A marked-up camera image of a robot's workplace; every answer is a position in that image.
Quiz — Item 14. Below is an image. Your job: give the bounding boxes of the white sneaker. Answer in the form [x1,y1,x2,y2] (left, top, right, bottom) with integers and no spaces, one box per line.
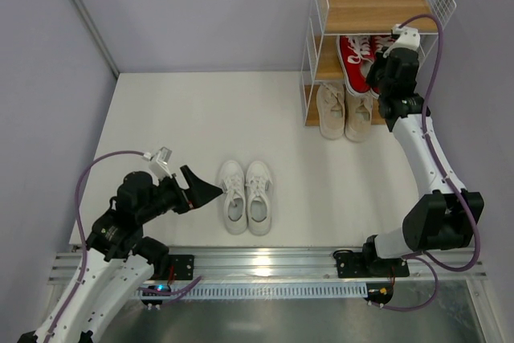
[246,161,273,236]
[218,161,247,235]

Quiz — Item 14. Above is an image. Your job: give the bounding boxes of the red canvas sneaker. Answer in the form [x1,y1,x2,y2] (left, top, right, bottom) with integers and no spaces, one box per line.
[366,35,395,100]
[337,35,373,96]

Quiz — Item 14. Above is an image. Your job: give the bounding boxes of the beige sneaker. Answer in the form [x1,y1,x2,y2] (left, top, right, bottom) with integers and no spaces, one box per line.
[345,92,373,142]
[316,82,345,140]

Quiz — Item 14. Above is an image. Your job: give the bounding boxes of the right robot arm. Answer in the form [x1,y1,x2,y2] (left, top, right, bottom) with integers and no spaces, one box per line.
[365,47,484,272]

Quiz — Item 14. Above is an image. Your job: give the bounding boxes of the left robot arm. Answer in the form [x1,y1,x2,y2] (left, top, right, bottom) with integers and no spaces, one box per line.
[19,165,222,342]

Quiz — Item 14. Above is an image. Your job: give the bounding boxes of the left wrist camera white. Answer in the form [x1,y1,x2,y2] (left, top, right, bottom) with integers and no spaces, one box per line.
[142,147,172,181]

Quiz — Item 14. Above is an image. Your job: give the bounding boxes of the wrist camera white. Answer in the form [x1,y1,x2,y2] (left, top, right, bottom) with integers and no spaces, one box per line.
[142,147,172,181]
[385,24,421,57]

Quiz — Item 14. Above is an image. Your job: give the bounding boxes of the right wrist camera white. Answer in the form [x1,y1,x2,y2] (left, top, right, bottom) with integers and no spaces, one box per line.
[385,24,421,57]

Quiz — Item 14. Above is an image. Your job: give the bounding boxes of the white wire wooden shoe shelf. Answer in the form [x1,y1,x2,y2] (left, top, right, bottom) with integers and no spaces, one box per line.
[300,0,458,128]

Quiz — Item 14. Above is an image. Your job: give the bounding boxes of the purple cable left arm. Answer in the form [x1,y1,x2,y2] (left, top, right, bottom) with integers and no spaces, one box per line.
[46,149,152,340]

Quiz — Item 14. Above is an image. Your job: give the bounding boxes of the aluminium rail right side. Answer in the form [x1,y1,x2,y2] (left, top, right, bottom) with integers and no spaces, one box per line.
[388,92,451,198]

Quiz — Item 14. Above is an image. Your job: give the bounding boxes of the aluminium rail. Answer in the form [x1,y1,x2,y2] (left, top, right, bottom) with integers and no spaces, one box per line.
[47,247,487,285]
[388,92,451,198]

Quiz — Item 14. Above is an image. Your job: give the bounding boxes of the black base plate left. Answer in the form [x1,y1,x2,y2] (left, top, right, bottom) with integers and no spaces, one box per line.
[152,255,195,283]

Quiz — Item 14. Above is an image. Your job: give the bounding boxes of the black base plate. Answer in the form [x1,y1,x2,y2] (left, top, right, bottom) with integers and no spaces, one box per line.
[332,249,410,279]
[152,255,195,283]

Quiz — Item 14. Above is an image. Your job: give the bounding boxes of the aluminium rail front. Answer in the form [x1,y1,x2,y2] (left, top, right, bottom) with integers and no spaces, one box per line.
[47,247,487,285]

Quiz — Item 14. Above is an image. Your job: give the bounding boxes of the white slotted cable duct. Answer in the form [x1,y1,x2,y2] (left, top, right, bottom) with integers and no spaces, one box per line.
[182,282,368,300]

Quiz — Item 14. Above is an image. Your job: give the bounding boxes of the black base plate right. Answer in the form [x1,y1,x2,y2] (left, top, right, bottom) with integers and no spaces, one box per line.
[332,249,410,279]

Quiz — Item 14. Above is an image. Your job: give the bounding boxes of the aluminium corner post left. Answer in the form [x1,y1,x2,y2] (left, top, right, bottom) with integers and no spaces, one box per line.
[69,0,120,79]

